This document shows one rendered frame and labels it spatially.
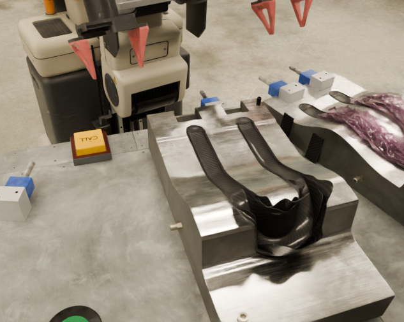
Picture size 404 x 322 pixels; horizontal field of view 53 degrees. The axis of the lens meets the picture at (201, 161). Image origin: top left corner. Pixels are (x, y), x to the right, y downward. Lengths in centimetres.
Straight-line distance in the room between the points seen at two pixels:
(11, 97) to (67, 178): 192
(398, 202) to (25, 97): 230
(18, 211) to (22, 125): 171
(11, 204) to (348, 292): 58
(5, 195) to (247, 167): 44
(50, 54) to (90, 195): 68
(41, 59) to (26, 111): 121
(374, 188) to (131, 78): 71
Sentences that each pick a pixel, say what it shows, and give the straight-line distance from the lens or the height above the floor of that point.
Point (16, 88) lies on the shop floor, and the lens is 286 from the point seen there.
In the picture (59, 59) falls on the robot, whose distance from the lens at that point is 143.
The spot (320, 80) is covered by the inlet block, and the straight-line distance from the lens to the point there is 108.
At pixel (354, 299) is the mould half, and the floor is 86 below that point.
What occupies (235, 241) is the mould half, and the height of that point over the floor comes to 91.
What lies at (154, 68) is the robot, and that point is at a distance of 124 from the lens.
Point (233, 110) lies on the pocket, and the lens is 93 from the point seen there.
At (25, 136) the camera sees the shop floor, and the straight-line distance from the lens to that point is 241.
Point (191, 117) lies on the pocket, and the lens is 90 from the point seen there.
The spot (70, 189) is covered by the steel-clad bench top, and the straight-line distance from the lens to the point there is 86.
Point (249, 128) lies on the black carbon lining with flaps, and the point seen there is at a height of 88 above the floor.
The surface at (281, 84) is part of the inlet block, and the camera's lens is 106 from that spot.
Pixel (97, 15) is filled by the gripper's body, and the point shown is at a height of 110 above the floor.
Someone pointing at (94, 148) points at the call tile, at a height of 83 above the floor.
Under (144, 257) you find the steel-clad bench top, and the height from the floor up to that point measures 80.
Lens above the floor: 139
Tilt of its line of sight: 41 degrees down
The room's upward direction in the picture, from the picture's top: 3 degrees clockwise
